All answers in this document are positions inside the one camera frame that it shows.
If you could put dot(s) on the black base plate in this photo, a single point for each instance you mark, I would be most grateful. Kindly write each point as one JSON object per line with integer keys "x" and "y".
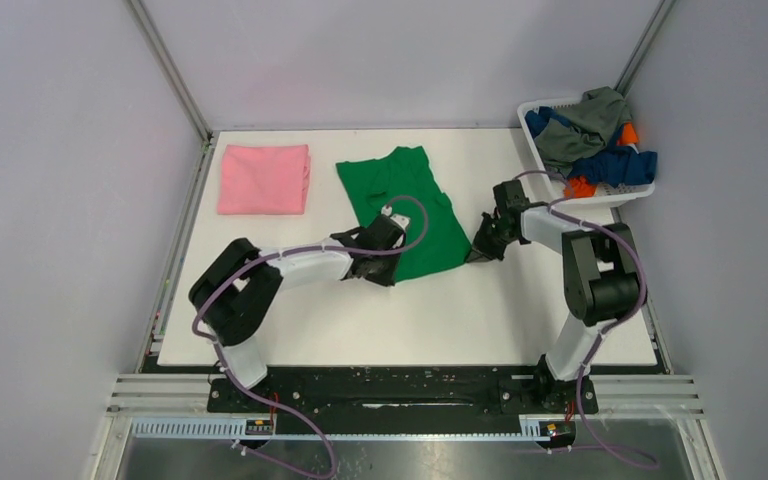
{"x": 409, "y": 393}

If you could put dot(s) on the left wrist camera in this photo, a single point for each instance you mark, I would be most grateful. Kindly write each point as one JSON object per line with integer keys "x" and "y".
{"x": 398, "y": 219}

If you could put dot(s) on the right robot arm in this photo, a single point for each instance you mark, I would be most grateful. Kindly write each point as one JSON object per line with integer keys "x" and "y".
{"x": 603, "y": 286}

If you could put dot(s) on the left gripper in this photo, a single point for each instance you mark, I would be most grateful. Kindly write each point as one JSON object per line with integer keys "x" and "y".
{"x": 385, "y": 279}

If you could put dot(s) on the orange t shirt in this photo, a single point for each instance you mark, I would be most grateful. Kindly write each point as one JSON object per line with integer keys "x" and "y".
{"x": 580, "y": 187}

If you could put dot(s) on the white plastic basket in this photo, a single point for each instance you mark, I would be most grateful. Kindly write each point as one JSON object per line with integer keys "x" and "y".
{"x": 605, "y": 195}

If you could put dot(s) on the blue t shirt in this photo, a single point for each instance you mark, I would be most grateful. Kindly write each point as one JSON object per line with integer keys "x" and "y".
{"x": 617, "y": 165}

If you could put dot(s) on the green t shirt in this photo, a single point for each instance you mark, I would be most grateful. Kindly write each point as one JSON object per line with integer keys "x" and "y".
{"x": 405, "y": 176}

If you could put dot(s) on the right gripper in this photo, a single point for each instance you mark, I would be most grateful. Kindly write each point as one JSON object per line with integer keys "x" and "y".
{"x": 481, "y": 248}

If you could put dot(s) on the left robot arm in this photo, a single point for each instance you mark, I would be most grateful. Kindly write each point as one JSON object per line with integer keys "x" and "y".
{"x": 233, "y": 296}

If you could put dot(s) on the folded pink t shirt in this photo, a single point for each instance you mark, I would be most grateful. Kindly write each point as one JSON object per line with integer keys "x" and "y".
{"x": 264, "y": 180}

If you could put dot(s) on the white slotted cable duct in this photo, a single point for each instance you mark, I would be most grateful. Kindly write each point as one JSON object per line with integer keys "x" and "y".
{"x": 261, "y": 428}

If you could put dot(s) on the grey t shirt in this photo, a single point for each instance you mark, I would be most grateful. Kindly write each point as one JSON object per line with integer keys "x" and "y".
{"x": 566, "y": 134}

